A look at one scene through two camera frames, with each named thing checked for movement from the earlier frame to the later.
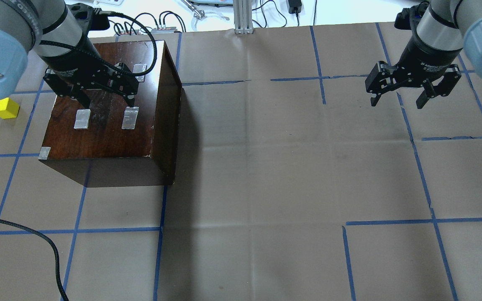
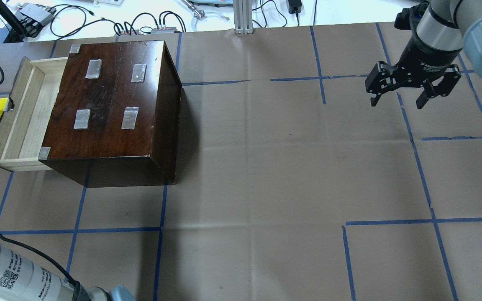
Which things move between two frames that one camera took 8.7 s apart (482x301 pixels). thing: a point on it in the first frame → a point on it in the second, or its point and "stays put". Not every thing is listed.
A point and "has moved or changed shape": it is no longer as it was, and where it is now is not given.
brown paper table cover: [288, 185] stays put
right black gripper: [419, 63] stays put
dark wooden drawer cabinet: [110, 143] stays put
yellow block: [5, 108] has moved or changed shape
